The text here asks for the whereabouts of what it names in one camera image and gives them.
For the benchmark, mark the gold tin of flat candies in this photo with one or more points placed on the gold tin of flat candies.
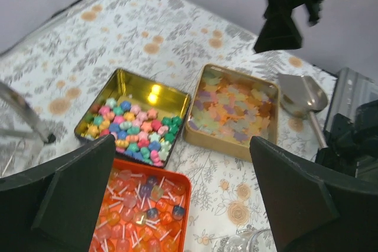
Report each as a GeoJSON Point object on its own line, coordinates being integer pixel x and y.
{"type": "Point", "coordinates": [229, 108]}

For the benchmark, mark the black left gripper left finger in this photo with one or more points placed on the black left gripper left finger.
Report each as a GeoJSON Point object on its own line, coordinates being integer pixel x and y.
{"type": "Point", "coordinates": [54, 206]}

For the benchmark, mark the floral table mat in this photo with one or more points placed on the floral table mat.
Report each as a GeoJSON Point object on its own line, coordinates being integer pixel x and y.
{"type": "Point", "coordinates": [61, 69]}

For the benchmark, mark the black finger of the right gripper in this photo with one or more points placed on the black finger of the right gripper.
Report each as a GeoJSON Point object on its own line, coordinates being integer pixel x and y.
{"type": "Point", "coordinates": [279, 32]}

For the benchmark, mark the clear drinking glass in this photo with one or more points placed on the clear drinking glass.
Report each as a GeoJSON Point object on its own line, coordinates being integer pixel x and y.
{"type": "Point", "coordinates": [251, 241]}

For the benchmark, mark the metal scoop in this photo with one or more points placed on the metal scoop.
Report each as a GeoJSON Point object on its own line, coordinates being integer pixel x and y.
{"type": "Point", "coordinates": [302, 97]}

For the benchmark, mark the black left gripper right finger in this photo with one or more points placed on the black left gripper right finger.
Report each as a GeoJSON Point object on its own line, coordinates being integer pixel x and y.
{"type": "Point", "coordinates": [311, 207]}

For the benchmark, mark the orange lollipop tray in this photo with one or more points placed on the orange lollipop tray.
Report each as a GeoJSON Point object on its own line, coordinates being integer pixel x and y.
{"type": "Point", "coordinates": [144, 209]}

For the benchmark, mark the dark tin of star candies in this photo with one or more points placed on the dark tin of star candies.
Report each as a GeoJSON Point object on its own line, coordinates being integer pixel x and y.
{"type": "Point", "coordinates": [144, 116]}

